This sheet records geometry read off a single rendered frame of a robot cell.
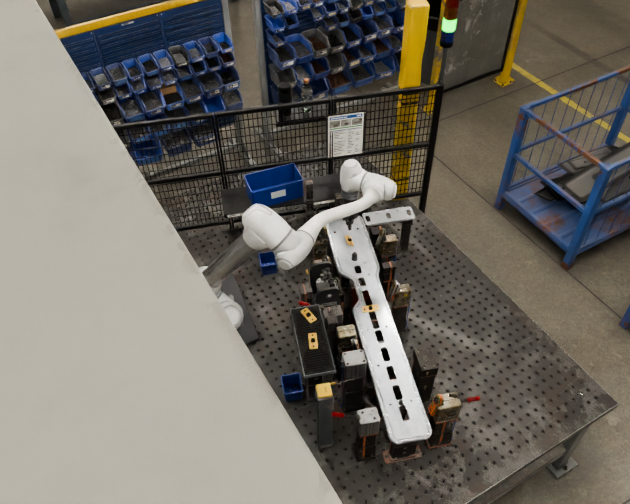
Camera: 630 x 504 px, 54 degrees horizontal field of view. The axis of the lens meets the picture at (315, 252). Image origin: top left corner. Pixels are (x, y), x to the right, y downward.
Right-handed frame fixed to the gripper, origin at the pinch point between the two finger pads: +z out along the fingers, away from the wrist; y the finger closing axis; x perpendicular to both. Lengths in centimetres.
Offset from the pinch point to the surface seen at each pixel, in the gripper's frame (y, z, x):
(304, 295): -31.3, 7.4, -36.6
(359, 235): 6.7, 13.8, 3.5
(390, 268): 17.3, 15.7, -21.8
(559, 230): 174, 99, 56
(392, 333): 6, 14, -63
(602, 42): 359, 116, 324
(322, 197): -7.6, 10.7, 34.9
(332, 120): 3, -28, 54
